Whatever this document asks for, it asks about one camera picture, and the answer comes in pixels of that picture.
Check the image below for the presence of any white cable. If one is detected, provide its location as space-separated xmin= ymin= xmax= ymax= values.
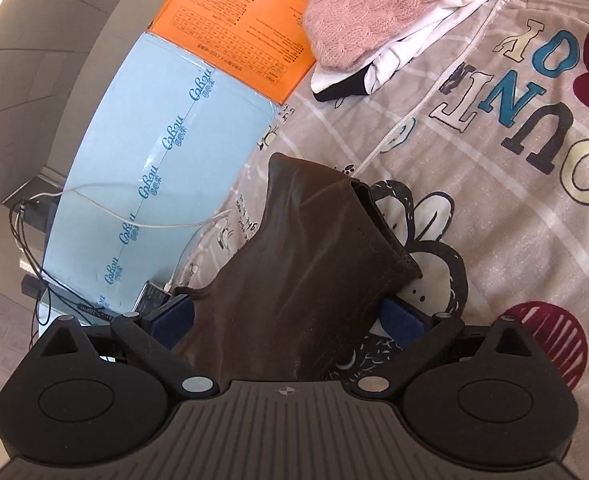
xmin=22 ymin=182 xmax=235 ymax=291

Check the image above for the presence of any black smartphone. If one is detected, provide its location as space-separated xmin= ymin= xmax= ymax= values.
xmin=137 ymin=282 xmax=172 ymax=316

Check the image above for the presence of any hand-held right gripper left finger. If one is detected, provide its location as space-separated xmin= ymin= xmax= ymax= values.
xmin=29 ymin=294 xmax=220 ymax=396

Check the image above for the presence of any orange cardboard box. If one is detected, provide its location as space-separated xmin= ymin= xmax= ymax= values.
xmin=149 ymin=0 xmax=318 ymax=106

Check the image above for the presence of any black cable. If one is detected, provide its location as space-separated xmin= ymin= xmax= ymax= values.
xmin=9 ymin=200 xmax=75 ymax=311

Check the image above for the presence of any white garment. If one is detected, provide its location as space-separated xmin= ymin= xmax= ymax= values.
xmin=311 ymin=0 xmax=513 ymax=96

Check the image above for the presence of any black cloth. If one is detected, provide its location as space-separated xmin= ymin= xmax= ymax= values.
xmin=312 ymin=72 xmax=370 ymax=103

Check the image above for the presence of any brown leather garment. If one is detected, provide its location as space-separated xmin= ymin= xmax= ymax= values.
xmin=172 ymin=151 xmax=424 ymax=383

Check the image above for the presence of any pink knitted sweater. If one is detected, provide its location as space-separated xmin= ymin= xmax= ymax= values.
xmin=302 ymin=0 xmax=485 ymax=73

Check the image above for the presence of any dark power strip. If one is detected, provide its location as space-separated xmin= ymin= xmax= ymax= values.
xmin=22 ymin=194 xmax=61 ymax=233

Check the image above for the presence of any beige printed bedsheet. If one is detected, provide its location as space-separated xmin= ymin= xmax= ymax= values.
xmin=325 ymin=0 xmax=589 ymax=411

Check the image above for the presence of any light blue cardboard box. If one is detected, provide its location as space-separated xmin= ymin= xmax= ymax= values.
xmin=42 ymin=32 xmax=280 ymax=311

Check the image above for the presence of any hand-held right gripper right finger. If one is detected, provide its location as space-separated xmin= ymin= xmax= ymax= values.
xmin=357 ymin=297 xmax=550 ymax=396

